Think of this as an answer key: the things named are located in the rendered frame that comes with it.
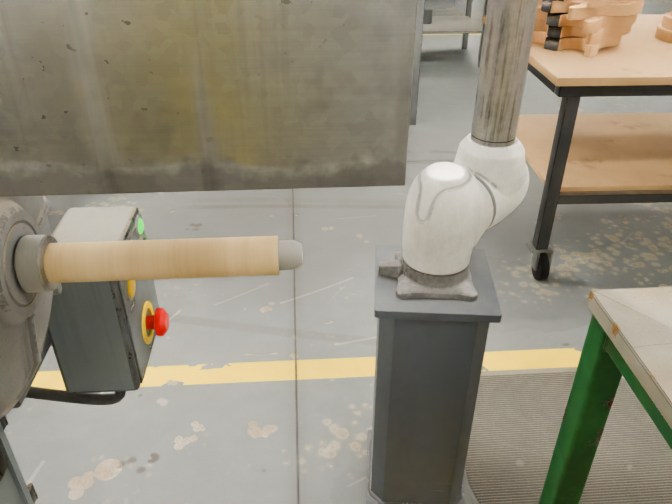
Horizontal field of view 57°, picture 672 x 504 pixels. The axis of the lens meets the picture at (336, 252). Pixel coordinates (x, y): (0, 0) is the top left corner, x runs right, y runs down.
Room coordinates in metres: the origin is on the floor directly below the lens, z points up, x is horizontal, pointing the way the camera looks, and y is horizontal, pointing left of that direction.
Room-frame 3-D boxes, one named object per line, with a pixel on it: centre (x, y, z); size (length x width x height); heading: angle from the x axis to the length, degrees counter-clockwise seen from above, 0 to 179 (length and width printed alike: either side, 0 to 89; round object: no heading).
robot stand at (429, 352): (1.19, -0.23, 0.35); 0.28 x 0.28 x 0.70; 86
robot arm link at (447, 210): (1.20, -0.24, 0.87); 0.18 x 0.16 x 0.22; 138
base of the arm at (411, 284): (1.20, -0.21, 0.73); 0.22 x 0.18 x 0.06; 86
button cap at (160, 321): (0.68, 0.26, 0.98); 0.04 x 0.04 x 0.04; 4
